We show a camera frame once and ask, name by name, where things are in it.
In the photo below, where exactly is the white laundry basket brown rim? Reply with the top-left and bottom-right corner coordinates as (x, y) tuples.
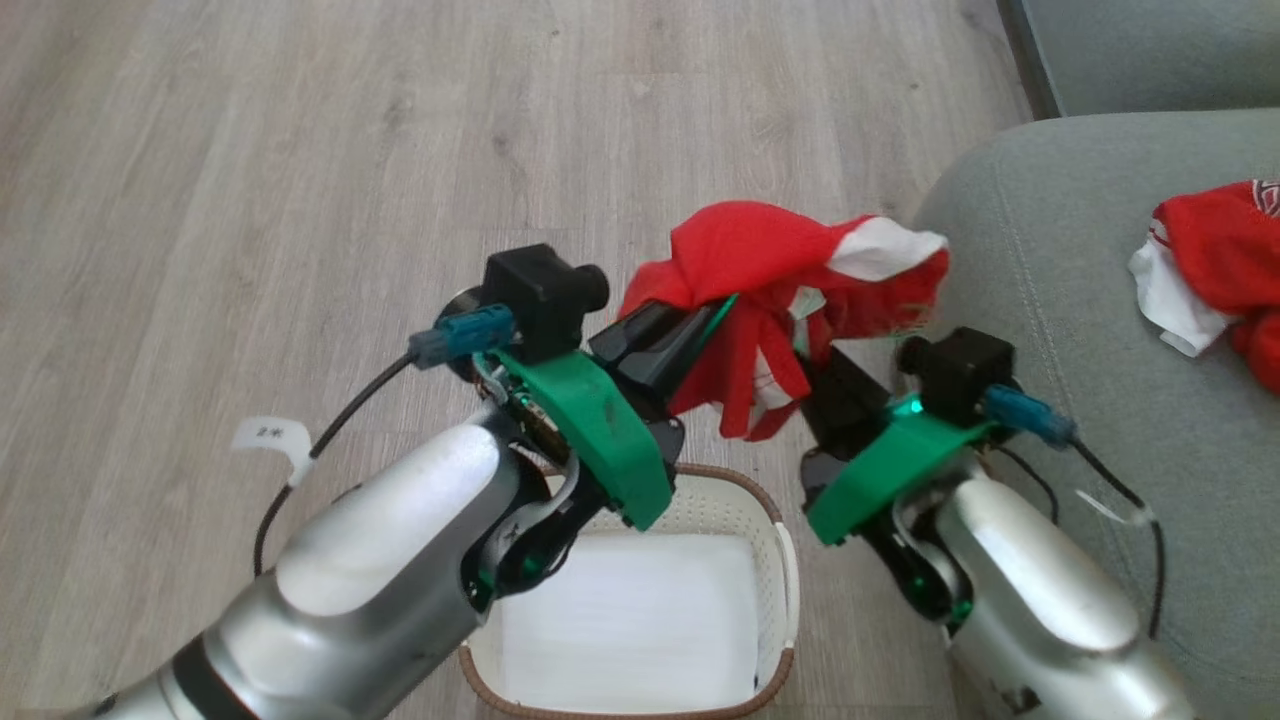
(457, 462), (802, 720)

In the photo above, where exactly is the black camera cable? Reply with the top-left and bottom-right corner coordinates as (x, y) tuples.
(1068, 438), (1168, 641)
(252, 354), (417, 578)

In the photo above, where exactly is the red and white jersey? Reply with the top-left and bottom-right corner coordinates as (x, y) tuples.
(1128, 178), (1280, 397)
(619, 200), (952, 443)

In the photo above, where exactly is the black right camera cable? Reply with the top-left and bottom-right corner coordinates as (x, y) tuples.
(1068, 438), (1168, 641)

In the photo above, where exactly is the white paper cable tag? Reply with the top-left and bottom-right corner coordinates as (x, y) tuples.
(231, 416), (317, 489)

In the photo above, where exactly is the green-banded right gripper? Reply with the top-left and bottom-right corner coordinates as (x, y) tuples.
(797, 345), (995, 632)

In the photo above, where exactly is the clear cable tie tag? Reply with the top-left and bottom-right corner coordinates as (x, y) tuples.
(1076, 489), (1157, 528)

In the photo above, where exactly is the blue left camera plug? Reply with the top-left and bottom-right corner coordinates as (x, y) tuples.
(407, 304), (517, 370)

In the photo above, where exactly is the blue right camera plug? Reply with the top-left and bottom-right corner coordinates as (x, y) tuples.
(984, 385), (1080, 448)

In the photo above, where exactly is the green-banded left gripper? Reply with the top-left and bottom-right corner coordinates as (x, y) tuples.
(468, 293), (742, 613)

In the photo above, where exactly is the black left camera cable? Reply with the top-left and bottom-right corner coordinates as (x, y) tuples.
(252, 354), (417, 578)

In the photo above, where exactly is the blue camera plug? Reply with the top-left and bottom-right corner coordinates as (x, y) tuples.
(984, 385), (1080, 448)
(407, 304), (517, 370)

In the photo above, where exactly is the grey sofa seat section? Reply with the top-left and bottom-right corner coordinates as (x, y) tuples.
(998, 0), (1280, 121)

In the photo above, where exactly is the grey fabric sofa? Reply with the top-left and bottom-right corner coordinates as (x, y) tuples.
(912, 108), (1280, 720)

